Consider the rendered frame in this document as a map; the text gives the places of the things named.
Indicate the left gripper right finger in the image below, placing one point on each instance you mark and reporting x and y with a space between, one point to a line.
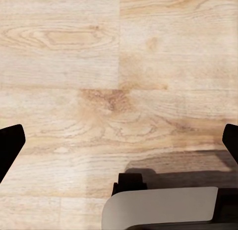
230 140

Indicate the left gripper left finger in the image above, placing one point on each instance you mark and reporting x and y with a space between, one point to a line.
12 139

